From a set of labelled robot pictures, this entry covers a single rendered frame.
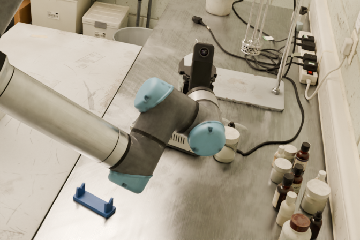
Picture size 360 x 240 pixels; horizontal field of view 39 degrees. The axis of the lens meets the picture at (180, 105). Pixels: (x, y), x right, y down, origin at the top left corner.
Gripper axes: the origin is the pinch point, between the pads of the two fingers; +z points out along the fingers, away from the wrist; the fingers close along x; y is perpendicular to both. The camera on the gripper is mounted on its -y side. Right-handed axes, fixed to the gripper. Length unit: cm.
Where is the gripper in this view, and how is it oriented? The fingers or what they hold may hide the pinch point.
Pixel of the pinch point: (194, 54)
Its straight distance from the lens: 130.5
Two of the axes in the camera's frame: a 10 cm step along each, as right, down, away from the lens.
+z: -0.6, -5.3, 8.5
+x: 9.9, 0.9, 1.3
